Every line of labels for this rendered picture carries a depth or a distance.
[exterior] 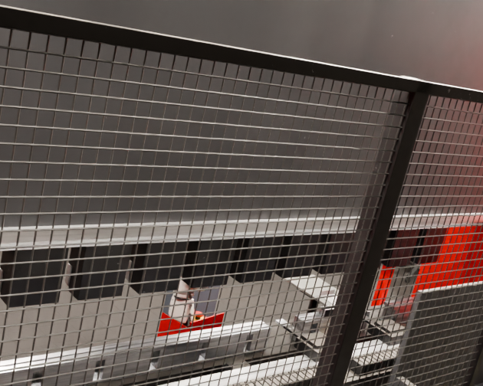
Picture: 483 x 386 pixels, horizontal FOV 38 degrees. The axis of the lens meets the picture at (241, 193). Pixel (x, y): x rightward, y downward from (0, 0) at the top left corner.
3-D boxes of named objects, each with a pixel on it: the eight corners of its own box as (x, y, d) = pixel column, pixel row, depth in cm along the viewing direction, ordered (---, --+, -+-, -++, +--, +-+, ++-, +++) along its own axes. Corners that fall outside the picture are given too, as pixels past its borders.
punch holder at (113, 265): (109, 283, 214) (118, 233, 209) (123, 296, 208) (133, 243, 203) (63, 287, 204) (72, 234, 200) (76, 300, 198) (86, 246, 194)
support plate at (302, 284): (313, 276, 313) (313, 274, 312) (356, 302, 294) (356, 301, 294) (284, 279, 301) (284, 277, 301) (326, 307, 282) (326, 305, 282)
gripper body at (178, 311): (198, 296, 284) (195, 322, 287) (180, 287, 291) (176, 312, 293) (185, 299, 279) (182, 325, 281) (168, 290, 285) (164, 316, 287)
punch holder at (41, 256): (47, 289, 201) (56, 235, 196) (60, 302, 195) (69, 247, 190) (-5, 293, 191) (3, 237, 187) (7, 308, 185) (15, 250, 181)
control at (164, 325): (188, 334, 305) (197, 296, 301) (215, 351, 296) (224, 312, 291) (155, 345, 290) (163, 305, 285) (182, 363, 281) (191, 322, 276)
